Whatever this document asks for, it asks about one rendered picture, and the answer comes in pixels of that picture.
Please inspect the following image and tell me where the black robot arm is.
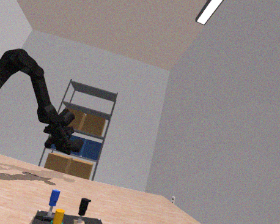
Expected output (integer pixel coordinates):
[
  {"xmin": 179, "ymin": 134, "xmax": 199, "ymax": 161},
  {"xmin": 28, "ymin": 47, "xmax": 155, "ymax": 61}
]
[{"xmin": 0, "ymin": 48, "xmax": 75, "ymax": 138}]

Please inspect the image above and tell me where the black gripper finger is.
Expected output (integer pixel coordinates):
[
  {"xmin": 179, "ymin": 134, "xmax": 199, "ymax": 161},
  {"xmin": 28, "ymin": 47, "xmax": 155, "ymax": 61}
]
[
  {"xmin": 64, "ymin": 148, "xmax": 71, "ymax": 155},
  {"xmin": 56, "ymin": 147, "xmax": 68, "ymax": 155}
]

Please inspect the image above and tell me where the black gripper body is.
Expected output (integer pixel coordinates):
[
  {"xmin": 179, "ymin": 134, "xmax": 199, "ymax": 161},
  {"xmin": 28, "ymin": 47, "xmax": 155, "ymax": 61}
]
[{"xmin": 45, "ymin": 131, "xmax": 83, "ymax": 152}]

